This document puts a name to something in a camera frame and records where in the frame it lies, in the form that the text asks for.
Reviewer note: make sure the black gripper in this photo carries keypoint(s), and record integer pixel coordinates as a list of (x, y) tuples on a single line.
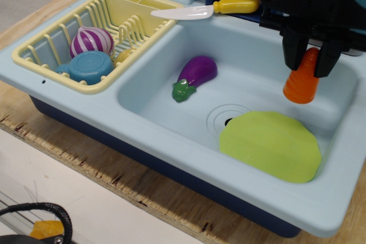
[(338, 24)]

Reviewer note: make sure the orange toy carrot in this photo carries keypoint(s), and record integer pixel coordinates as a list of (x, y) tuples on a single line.
[(301, 85)]

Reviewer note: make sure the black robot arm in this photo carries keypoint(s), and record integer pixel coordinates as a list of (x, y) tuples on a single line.
[(338, 24)]

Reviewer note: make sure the green toy plate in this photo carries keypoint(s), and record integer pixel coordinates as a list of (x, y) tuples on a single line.
[(273, 143)]

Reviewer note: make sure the grey white toy stove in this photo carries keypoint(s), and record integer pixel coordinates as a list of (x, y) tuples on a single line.
[(353, 52)]

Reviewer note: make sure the purple toy eggplant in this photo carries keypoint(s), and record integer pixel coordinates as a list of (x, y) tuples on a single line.
[(196, 72)]

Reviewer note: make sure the light blue toy sink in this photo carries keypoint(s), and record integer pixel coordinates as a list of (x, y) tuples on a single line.
[(137, 116)]

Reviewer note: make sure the yellow toy food piece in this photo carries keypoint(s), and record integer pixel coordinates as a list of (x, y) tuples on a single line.
[(122, 56)]

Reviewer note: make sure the blue toy cup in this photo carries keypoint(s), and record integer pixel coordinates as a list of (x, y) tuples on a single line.
[(89, 66)]

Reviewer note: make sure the purple striped toy onion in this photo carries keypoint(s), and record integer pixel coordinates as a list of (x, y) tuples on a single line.
[(91, 39)]

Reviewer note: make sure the yellow dish rack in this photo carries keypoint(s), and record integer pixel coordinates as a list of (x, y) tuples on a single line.
[(128, 21)]

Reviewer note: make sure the wooden board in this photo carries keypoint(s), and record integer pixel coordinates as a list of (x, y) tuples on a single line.
[(114, 199)]

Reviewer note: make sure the yellow tape scrap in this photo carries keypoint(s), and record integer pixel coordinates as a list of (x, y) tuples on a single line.
[(46, 229)]

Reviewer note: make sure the toy knife yellow handle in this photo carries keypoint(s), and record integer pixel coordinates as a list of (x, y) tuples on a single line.
[(204, 12)]

